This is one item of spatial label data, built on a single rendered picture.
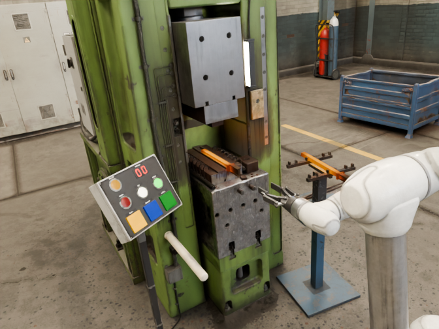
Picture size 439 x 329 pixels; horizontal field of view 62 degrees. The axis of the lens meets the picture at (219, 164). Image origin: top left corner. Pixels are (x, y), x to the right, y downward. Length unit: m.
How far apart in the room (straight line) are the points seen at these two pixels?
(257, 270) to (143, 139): 1.17
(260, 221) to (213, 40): 1.08
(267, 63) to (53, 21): 5.14
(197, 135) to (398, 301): 1.68
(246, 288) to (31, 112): 5.37
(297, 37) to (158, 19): 8.19
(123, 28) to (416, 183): 1.37
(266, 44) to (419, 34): 8.16
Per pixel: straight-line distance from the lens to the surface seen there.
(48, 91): 6.98
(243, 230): 2.19
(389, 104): 5.50
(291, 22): 9.78
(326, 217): 1.48
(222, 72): 1.88
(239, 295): 2.47
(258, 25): 2.15
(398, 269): 1.07
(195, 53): 1.80
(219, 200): 2.00
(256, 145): 2.27
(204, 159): 2.17
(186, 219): 2.20
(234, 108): 1.95
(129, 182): 1.65
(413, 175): 1.00
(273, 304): 2.58
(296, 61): 9.97
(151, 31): 1.86
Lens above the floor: 1.82
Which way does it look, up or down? 24 degrees down
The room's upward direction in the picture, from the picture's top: 5 degrees counter-clockwise
